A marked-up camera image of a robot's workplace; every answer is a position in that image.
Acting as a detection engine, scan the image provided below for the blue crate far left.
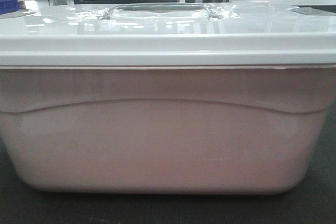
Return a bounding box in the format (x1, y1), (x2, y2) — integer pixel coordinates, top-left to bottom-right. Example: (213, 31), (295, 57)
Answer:
(0, 0), (19, 15)

